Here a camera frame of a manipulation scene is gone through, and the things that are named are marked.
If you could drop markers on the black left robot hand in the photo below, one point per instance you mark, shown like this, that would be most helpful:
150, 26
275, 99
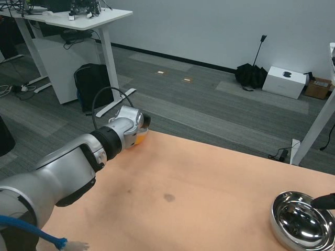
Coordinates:
146, 119

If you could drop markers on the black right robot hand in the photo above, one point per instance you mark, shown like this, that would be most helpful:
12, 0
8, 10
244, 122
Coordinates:
324, 201

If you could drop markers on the white and orange plastic bowl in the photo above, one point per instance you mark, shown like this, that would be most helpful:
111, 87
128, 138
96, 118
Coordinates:
141, 137

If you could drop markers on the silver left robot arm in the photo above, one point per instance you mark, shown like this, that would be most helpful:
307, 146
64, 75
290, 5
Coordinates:
65, 170

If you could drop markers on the shiny steel bowl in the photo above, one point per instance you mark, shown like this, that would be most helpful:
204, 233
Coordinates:
301, 225

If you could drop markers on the brass floor outlet plate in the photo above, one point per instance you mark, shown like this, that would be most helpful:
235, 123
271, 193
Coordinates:
160, 72
187, 80

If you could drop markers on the black backpack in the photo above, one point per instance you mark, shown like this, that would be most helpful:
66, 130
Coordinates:
91, 83

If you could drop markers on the white side table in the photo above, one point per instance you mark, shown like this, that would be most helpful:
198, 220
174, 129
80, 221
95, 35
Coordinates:
314, 130

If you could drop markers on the black folded umbrella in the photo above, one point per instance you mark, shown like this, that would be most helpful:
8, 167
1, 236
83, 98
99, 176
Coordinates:
250, 75

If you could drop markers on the brown cardboard box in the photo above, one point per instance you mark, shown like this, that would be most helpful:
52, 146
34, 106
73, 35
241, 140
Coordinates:
318, 89

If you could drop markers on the white standing desk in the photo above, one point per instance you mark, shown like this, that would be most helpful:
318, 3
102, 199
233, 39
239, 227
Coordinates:
31, 52
94, 19

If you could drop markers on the white box with black logo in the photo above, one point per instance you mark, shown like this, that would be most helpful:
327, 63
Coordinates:
282, 85

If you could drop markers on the white floor power strip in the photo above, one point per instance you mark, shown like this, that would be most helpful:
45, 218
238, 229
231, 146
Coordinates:
24, 88

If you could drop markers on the small black robot device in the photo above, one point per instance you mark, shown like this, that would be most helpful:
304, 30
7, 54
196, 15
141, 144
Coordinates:
83, 8

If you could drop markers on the black waste bin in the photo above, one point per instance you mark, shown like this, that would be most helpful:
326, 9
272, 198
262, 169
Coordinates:
5, 138

